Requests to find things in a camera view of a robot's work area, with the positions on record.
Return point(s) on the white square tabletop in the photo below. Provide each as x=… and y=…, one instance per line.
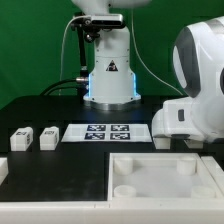
x=160, y=175

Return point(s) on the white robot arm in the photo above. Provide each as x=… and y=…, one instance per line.
x=198, y=61

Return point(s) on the white sheet with tags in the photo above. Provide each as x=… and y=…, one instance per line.
x=107, y=133

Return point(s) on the white front fence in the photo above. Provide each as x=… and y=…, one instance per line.
x=181, y=211

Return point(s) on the white right fence piece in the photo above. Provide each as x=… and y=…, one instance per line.
x=215, y=170

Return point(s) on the white fence piece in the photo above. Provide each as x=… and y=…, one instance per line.
x=3, y=169
x=215, y=170

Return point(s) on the white left fence piece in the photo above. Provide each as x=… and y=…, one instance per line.
x=3, y=169

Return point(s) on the black camera on stand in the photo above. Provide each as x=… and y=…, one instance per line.
x=93, y=24

